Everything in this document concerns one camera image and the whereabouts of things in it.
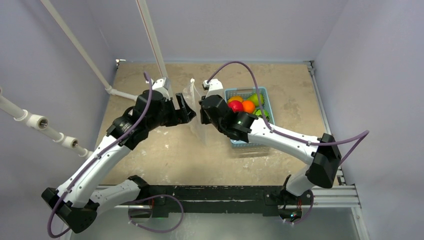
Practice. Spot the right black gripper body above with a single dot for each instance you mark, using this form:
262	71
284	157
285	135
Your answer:
205	110

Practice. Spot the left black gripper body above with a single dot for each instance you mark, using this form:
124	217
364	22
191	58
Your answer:
168	116

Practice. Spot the clear dotted zip bag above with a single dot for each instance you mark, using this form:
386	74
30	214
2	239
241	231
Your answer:
192	97

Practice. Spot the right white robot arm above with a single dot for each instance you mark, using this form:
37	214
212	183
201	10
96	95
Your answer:
320	154

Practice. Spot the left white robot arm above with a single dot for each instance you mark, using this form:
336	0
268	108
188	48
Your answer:
77	202

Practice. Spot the smooth red apple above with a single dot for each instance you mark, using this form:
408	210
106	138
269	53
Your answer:
236	106

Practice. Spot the yellow mango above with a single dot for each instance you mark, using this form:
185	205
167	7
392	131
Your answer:
235	98

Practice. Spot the light blue plastic basket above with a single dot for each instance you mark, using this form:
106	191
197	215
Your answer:
261	132

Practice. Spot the orange fruit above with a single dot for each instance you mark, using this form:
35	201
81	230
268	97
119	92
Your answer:
248	106

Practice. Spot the green pear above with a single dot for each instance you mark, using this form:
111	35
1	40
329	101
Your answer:
257	99

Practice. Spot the green striped melon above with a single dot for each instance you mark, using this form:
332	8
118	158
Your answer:
262	114

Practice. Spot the white vertical pole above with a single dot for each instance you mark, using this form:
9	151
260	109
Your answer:
152	37

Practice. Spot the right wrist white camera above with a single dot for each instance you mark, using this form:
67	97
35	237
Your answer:
213	87

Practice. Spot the wrist white camera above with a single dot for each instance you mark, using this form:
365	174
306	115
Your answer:
213	87
163	86

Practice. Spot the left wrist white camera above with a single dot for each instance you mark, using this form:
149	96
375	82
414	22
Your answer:
163	86

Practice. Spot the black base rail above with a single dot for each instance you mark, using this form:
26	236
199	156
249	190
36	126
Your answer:
267	200

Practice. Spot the white pvc pipe frame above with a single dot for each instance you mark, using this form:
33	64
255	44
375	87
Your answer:
41	124

